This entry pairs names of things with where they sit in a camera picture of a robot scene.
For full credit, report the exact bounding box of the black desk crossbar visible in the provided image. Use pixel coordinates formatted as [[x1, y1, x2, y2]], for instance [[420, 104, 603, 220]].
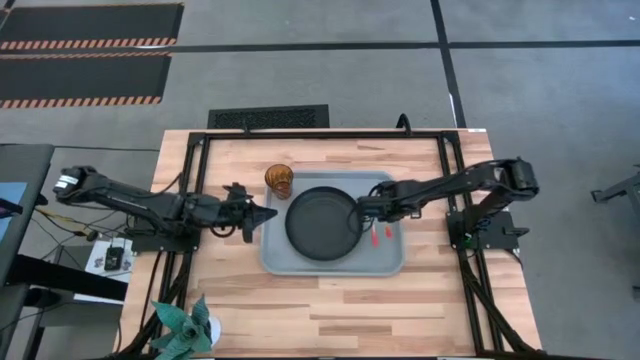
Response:
[[7, 253, 129, 303]]

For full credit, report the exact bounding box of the black round plate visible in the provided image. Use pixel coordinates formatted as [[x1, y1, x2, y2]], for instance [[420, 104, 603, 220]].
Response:
[[284, 185, 365, 262]]

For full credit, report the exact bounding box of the yellow cable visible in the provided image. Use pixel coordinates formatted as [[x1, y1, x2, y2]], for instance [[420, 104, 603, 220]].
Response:
[[33, 207, 84, 235]]

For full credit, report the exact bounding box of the small black electronic device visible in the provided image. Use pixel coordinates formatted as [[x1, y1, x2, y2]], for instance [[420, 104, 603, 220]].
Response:
[[103, 245, 126, 272]]

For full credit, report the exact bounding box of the grey plastic tray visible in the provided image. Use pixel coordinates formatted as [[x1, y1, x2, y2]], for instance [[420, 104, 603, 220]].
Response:
[[259, 169, 407, 278]]

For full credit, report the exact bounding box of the grey desk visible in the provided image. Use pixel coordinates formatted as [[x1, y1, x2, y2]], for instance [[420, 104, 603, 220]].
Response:
[[0, 143, 55, 360]]

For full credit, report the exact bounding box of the white paper sheet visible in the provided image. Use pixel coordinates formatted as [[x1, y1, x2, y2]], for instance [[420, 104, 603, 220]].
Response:
[[83, 238, 135, 277]]

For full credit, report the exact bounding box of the black mat hazard stripe edge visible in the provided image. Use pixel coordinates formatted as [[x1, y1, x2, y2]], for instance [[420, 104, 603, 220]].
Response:
[[0, 2, 185, 52], [0, 51, 173, 110]]

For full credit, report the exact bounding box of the amber faceted glass cup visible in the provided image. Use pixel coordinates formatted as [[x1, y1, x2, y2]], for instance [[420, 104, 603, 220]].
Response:
[[264, 163, 295, 201]]

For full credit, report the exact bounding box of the black aluminium table frame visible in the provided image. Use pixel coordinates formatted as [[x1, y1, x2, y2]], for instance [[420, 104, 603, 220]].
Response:
[[117, 128, 546, 360]]

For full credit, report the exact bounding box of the black floor tape strip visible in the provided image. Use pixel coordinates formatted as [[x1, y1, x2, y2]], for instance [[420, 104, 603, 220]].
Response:
[[429, 0, 468, 129]]

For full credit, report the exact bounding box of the green plant in white pot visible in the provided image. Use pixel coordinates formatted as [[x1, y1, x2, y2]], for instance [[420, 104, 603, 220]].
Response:
[[148, 293, 223, 360]]

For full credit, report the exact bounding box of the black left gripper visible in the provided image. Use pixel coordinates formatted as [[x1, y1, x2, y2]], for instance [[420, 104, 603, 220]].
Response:
[[221, 182, 278, 245]]

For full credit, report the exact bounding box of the black perforated vent box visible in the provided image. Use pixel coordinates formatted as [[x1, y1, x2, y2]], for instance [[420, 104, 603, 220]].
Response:
[[207, 103, 331, 130]]

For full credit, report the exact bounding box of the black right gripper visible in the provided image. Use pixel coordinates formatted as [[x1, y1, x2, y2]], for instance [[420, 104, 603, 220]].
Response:
[[355, 180, 420, 224]]

